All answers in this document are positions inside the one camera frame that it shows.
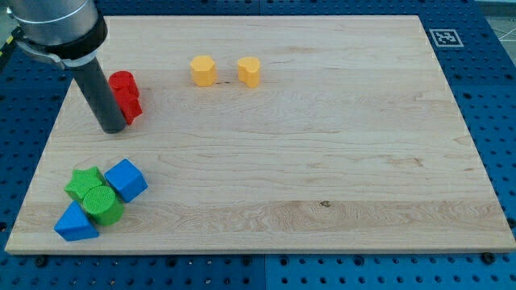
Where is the wooden board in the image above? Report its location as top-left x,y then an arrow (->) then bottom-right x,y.
6,15 -> 515,255

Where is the yellow heart block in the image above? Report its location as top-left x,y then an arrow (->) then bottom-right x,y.
237,56 -> 260,88

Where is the yellow hexagon block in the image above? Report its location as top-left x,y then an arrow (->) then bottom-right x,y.
189,55 -> 217,87

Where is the blue cube block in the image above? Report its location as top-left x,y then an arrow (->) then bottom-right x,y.
104,159 -> 148,203

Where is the red star block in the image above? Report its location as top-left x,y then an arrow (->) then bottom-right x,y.
116,95 -> 143,125

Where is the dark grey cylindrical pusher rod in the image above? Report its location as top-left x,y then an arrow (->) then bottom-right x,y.
70,58 -> 127,134

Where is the red round block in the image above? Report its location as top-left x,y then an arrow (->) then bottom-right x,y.
108,70 -> 139,97

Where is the green cylinder block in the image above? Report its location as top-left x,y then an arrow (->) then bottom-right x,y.
82,185 -> 124,226

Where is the green star block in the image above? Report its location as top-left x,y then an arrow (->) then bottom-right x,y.
64,167 -> 106,202

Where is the blue triangle block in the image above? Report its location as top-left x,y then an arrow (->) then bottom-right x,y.
54,201 -> 99,242

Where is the white fiducial marker tag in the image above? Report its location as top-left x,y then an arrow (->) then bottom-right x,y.
430,29 -> 464,48

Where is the black yellow cable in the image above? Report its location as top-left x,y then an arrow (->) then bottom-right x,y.
0,26 -> 23,73

